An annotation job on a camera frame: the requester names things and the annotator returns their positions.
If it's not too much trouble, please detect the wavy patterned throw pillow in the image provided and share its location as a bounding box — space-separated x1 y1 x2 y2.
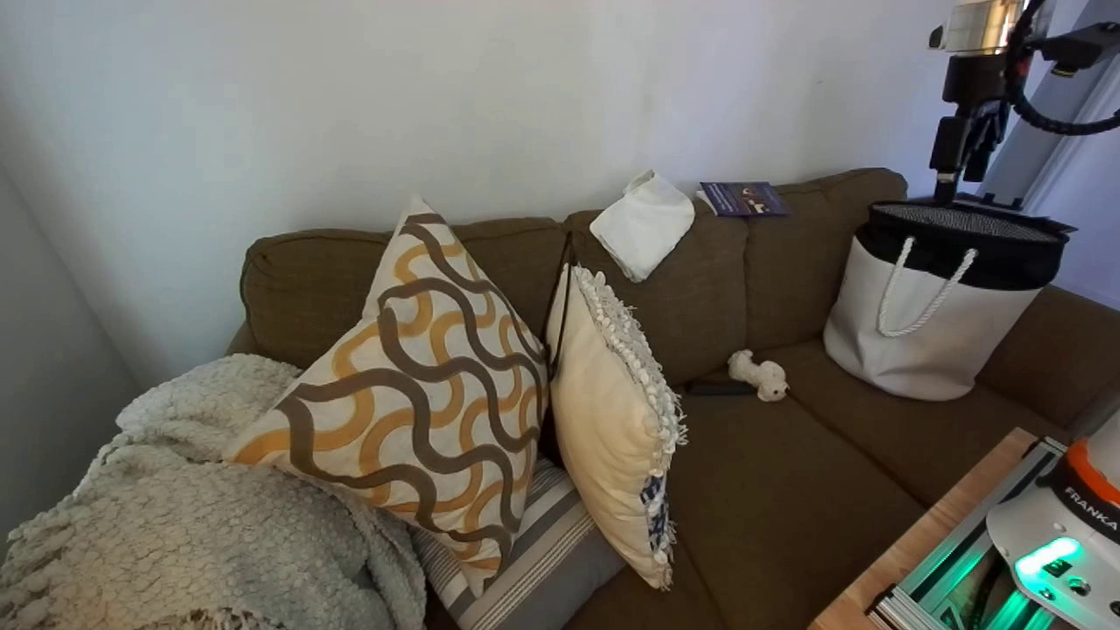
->
228 200 548 592

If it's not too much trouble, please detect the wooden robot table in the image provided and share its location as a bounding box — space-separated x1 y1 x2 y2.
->
809 429 1059 630

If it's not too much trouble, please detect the white black tote bag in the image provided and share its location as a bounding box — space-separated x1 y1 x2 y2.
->
821 200 1068 403

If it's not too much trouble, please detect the small white plush toy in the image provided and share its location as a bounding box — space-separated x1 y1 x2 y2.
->
727 350 787 403

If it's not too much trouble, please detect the cream knitted blanket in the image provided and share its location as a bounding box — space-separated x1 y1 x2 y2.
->
0 354 426 630

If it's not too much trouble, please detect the black remote control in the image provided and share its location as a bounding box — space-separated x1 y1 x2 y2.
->
687 377 750 394

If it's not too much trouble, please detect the white cloth on backrest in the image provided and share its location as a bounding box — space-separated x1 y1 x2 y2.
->
587 172 694 282

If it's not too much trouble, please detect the striped grey pillow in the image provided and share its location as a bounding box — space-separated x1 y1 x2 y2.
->
414 458 624 630

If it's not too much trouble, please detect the purple book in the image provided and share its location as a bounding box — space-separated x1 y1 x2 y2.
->
698 183 783 219

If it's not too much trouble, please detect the brown fabric couch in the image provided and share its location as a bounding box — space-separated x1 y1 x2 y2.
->
228 163 1120 630

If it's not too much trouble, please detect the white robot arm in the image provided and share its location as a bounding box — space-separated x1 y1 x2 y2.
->
988 412 1120 630

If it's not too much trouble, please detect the camera stand with cables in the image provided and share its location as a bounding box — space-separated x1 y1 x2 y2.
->
926 0 1120 203

